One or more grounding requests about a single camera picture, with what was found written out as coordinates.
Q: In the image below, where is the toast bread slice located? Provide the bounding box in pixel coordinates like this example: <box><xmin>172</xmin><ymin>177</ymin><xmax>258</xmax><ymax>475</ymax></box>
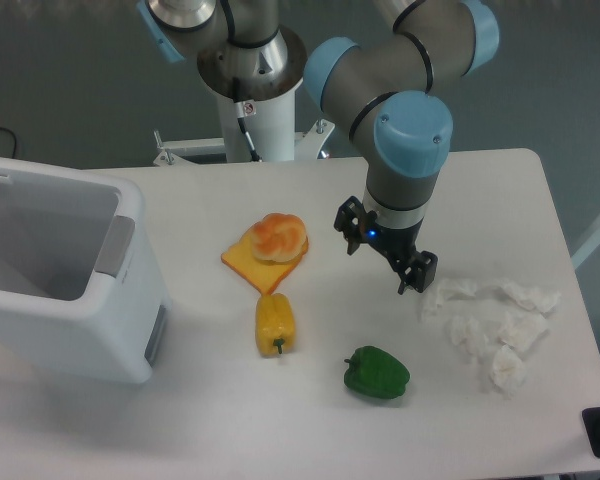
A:
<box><xmin>221</xmin><ymin>233</ymin><xmax>309</xmax><ymax>294</ymax></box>

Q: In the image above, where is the crumpled white tissue bottom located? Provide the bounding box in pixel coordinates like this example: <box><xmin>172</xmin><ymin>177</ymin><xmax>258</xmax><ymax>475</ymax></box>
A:
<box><xmin>489</xmin><ymin>345</ymin><xmax>527</xmax><ymax>397</ymax></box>

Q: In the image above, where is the crumpled white tissue middle right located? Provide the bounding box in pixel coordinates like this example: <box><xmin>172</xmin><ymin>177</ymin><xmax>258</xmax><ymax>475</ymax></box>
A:
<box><xmin>498</xmin><ymin>311</ymin><xmax>549</xmax><ymax>353</ymax></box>

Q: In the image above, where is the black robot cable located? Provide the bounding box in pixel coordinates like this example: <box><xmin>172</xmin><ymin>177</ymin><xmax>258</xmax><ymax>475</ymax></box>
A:
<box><xmin>232</xmin><ymin>77</ymin><xmax>262</xmax><ymax>163</ymax></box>

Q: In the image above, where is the white frame bracket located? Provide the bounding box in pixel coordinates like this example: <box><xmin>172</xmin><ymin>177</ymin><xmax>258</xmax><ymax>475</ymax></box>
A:
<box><xmin>153</xmin><ymin>119</ymin><xmax>336</xmax><ymax>167</ymax></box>

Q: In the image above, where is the yellow bell pepper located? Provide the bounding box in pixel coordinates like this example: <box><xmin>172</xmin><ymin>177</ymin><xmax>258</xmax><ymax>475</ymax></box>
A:
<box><xmin>255</xmin><ymin>293</ymin><xmax>296</xmax><ymax>357</ymax></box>

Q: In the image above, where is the white trash can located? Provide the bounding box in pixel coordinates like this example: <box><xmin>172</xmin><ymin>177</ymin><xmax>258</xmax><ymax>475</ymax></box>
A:
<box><xmin>0</xmin><ymin>157</ymin><xmax>170</xmax><ymax>384</ymax></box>

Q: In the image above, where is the crumpled white tissue top right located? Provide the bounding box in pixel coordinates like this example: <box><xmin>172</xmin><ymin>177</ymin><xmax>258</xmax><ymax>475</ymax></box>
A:
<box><xmin>496</xmin><ymin>279</ymin><xmax>561</xmax><ymax>315</ymax></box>

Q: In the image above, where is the green bell pepper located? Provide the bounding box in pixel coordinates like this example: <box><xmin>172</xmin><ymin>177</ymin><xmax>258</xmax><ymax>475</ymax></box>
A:
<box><xmin>343</xmin><ymin>345</ymin><xmax>411</xmax><ymax>400</ymax></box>

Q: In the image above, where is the orange bread roll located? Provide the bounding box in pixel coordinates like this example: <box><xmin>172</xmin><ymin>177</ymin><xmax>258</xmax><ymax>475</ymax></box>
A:
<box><xmin>249</xmin><ymin>213</ymin><xmax>307</xmax><ymax>263</ymax></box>

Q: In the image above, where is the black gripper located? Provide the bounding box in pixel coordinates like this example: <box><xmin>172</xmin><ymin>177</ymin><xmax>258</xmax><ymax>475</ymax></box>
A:
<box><xmin>334</xmin><ymin>196</ymin><xmax>438</xmax><ymax>295</ymax></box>

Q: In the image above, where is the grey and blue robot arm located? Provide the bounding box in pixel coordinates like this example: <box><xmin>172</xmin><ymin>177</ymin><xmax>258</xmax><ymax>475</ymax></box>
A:
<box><xmin>137</xmin><ymin>1</ymin><xmax>499</xmax><ymax>292</ymax></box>

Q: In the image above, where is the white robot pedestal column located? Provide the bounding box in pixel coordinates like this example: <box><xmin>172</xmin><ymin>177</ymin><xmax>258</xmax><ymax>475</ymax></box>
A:
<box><xmin>197</xmin><ymin>26</ymin><xmax>307</xmax><ymax>163</ymax></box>

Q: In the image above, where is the crumpled white tissue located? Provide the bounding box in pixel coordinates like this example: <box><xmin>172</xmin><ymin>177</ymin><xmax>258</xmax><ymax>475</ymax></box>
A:
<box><xmin>498</xmin><ymin>311</ymin><xmax>549</xmax><ymax>353</ymax></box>
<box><xmin>420</xmin><ymin>278</ymin><xmax>478</xmax><ymax>322</ymax></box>
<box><xmin>449</xmin><ymin>316</ymin><xmax>488</xmax><ymax>358</ymax></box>
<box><xmin>489</xmin><ymin>345</ymin><xmax>527</xmax><ymax>397</ymax></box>
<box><xmin>496</xmin><ymin>279</ymin><xmax>561</xmax><ymax>315</ymax></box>

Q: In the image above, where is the crumpled white tissue top left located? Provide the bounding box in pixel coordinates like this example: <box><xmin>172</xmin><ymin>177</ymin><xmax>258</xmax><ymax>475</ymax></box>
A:
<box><xmin>420</xmin><ymin>278</ymin><xmax>478</xmax><ymax>322</ymax></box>

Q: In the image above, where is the crumpled white tissue middle left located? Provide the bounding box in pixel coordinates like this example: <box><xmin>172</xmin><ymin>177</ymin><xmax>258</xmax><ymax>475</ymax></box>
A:
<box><xmin>449</xmin><ymin>316</ymin><xmax>488</xmax><ymax>358</ymax></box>

